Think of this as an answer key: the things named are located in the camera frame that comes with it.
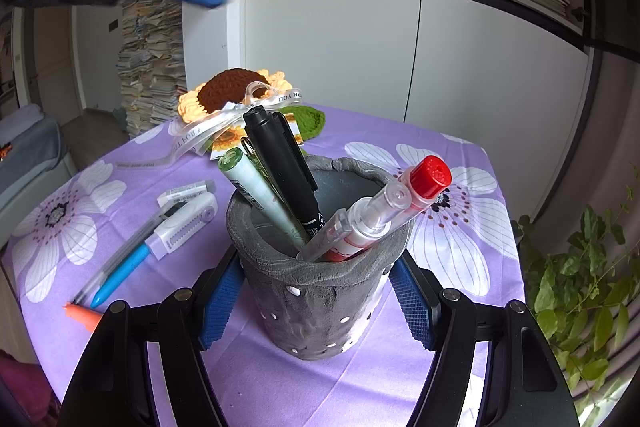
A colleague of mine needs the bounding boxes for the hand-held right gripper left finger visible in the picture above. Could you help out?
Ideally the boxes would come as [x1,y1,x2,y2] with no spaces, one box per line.
[57,252,246,427]

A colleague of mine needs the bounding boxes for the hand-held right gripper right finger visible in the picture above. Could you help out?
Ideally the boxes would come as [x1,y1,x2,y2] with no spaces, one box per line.
[390,252,583,427]

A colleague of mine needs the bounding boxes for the white lilac correction tape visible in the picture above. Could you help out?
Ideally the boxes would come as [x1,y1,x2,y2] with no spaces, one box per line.
[145,192,219,260]

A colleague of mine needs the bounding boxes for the grey clay pen holder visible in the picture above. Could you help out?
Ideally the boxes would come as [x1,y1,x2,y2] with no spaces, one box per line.
[226,155,416,361]

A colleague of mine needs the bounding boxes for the clear cap red print pen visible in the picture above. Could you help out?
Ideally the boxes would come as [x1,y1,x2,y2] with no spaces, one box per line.
[297,197,396,263]

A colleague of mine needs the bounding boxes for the blue retractable pen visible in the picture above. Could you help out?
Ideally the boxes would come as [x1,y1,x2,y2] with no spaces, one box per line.
[90,241,151,309]

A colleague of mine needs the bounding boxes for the light green pen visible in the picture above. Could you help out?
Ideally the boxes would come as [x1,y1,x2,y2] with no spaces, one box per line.
[216,148,311,245]

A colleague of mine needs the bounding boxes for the frosted clear pen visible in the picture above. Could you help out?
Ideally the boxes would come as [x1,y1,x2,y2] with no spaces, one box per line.
[75,217,168,303]

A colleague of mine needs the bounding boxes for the orange highlighter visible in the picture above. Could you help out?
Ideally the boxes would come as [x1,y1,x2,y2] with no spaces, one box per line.
[62,303,103,333]

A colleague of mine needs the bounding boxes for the black marker pen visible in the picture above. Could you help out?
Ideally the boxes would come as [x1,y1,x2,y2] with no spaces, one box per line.
[243,105,326,238]

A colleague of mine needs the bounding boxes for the pile of papers and books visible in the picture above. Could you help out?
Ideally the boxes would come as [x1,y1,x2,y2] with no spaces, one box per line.
[116,0,187,140]

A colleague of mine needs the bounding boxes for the purple floral tablecloth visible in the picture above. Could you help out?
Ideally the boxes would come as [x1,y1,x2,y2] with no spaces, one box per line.
[0,103,525,427]

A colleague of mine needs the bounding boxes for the crochet sunflower bouquet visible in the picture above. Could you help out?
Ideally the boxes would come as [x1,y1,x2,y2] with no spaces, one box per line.
[115,68,327,168]

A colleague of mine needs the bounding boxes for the green potted plant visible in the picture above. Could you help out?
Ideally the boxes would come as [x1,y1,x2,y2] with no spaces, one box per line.
[510,187,640,427]

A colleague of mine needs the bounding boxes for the grey upholstered seat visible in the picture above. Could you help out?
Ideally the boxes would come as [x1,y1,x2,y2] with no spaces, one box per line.
[0,103,78,228]

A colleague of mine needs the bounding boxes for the white cabinet door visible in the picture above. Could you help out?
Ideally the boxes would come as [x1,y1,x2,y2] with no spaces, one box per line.
[245,0,423,122]
[405,0,588,228]

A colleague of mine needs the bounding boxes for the dark red cloth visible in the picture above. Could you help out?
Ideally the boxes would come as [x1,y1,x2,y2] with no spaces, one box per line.
[0,349,66,427]

